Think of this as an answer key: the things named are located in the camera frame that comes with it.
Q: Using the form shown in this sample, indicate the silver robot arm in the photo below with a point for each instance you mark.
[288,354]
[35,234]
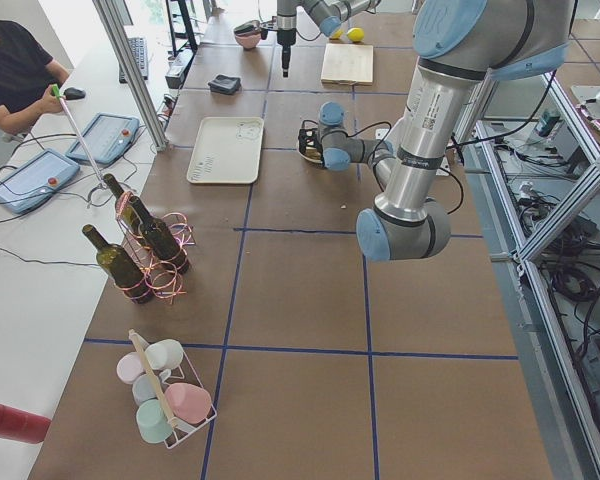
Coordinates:
[459,44]
[327,16]

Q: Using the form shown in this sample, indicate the copper wire bottle rack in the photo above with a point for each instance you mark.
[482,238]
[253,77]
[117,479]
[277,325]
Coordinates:
[165,282]

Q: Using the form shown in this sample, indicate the black computer mouse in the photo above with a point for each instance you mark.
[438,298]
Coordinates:
[74,93]

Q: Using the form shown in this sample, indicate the black keyboard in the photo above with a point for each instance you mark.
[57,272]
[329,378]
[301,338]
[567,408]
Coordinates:
[139,50]

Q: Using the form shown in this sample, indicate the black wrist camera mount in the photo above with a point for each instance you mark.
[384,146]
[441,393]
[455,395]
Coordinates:
[300,137]

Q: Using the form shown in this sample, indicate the mint green cup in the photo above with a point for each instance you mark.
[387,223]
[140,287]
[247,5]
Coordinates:
[152,423]

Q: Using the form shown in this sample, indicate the blue teach pendant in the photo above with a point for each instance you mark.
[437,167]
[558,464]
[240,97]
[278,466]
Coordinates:
[108,136]
[35,182]

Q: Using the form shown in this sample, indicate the cream bear tray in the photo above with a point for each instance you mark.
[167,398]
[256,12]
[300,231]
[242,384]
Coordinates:
[227,150]

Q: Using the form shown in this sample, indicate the lilac cup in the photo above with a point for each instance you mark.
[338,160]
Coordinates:
[129,368]

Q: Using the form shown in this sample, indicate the metal scoop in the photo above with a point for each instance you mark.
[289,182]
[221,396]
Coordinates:
[253,27]

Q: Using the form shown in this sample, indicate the pink stick green tip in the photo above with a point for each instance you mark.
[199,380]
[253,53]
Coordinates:
[101,184]

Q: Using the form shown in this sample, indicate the white wire cup rack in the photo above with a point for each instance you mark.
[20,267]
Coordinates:
[185,373]

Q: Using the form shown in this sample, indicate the red cylinder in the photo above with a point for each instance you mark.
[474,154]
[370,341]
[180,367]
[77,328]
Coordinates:
[22,426]

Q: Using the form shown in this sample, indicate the dark wine bottle far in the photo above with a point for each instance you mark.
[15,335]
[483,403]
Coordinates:
[120,267]

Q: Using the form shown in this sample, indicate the wooden rack handle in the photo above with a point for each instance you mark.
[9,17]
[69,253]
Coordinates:
[137,342]

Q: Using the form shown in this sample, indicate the wooden cutting board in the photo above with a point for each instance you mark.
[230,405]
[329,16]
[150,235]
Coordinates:
[348,64]

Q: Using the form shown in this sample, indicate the person in black shirt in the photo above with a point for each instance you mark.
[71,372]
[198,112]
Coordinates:
[27,74]

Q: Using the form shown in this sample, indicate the dark wine bottle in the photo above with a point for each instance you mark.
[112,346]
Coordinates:
[125,214]
[120,267]
[158,236]

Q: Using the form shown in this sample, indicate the dark wine bottle near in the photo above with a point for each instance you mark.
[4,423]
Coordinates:
[158,236]

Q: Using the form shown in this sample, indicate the near blue teach pendant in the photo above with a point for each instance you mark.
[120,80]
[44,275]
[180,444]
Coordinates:
[35,182]

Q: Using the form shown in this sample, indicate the far blue teach pendant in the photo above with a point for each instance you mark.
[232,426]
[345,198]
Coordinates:
[108,136]

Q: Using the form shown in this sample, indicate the light blue cup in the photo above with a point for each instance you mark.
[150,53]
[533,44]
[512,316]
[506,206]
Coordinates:
[142,390]

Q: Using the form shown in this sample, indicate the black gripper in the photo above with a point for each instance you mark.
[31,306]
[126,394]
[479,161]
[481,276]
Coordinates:
[314,148]
[285,37]

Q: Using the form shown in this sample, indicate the pink cup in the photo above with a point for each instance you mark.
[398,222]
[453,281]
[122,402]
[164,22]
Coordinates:
[189,402]

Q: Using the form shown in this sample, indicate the white cup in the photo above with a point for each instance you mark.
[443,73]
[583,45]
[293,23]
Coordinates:
[164,354]

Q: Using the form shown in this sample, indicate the grey folded cloth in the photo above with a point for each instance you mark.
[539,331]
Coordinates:
[227,85]

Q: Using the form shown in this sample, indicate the yellow lemon half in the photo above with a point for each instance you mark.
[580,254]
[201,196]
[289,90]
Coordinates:
[356,34]

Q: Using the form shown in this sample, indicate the pink bowl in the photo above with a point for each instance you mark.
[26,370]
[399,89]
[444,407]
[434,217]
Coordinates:
[247,39]

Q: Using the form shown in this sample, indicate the aluminium frame post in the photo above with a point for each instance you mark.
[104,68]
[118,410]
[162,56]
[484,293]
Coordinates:
[114,28]

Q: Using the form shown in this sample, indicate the white round plate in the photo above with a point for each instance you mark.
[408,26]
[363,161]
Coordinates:
[312,156]

